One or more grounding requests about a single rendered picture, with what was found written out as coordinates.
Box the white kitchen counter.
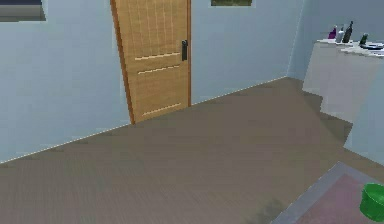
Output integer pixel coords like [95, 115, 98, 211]
[302, 38, 384, 167]

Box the dark plate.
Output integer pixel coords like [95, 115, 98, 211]
[361, 42, 384, 51]

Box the framed green picture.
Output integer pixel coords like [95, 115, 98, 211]
[210, 0, 253, 8]

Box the black bottle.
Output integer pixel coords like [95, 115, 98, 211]
[342, 20, 354, 44]

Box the green round bin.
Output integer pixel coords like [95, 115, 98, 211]
[359, 182, 384, 223]

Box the black door handle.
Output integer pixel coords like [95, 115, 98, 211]
[181, 39, 189, 62]

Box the white bottle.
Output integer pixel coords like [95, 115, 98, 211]
[335, 27, 346, 44]

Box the pink grey floor rug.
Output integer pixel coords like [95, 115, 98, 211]
[270, 161, 384, 224]

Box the wooden room door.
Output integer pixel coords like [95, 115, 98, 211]
[109, 0, 192, 125]

